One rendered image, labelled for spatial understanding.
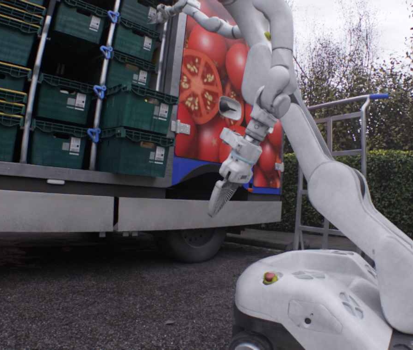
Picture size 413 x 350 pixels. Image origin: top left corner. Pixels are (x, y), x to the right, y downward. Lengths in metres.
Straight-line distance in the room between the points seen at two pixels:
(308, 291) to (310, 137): 0.47
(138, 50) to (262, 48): 1.34
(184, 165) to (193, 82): 0.61
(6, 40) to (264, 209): 2.51
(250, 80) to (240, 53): 1.79
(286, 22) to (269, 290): 0.73
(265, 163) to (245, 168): 2.12
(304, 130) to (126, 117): 1.10
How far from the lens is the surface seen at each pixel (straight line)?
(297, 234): 2.28
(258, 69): 1.10
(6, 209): 1.65
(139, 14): 2.44
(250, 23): 1.26
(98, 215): 1.84
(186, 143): 2.22
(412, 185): 3.52
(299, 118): 1.03
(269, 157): 3.05
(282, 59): 0.89
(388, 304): 0.92
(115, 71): 2.16
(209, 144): 2.39
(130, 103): 1.84
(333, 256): 1.18
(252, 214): 2.86
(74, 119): 1.96
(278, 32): 0.92
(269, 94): 0.86
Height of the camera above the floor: 0.58
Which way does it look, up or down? 4 degrees up
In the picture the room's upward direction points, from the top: 3 degrees clockwise
